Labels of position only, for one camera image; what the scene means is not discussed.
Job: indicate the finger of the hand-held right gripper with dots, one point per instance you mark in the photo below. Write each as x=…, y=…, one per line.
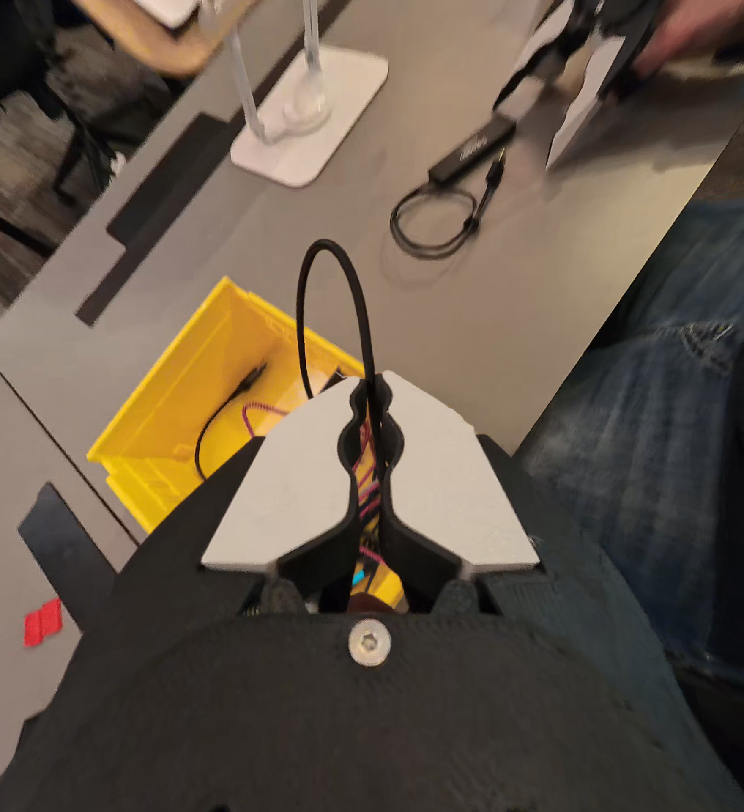
x=591, y=89
x=543, y=38

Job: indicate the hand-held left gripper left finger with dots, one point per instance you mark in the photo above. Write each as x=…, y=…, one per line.
x=277, y=501

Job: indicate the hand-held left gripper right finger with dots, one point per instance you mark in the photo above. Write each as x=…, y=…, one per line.
x=461, y=501

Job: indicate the yellow plastic bin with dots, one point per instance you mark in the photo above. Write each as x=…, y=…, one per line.
x=175, y=393

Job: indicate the person's right hand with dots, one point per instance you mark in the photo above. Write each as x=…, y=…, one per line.
x=695, y=32

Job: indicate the small red block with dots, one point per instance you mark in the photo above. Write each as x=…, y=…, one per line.
x=42, y=623

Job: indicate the white printed paper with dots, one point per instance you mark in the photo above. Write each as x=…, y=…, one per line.
x=169, y=9

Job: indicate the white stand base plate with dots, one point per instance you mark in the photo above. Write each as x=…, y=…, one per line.
x=340, y=95

